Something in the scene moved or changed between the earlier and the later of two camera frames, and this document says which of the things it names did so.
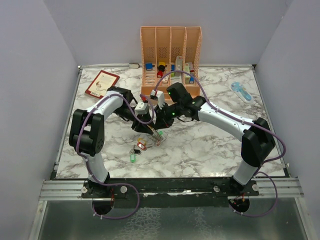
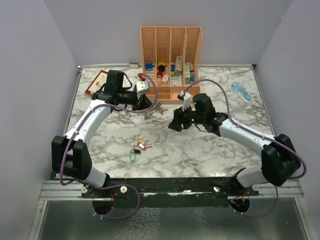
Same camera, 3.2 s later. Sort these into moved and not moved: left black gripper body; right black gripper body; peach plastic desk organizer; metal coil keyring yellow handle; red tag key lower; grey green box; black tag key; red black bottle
Moved: left black gripper body; metal coil keyring yellow handle; right black gripper body
Not moved: red black bottle; red tag key lower; grey green box; peach plastic desk organizer; black tag key
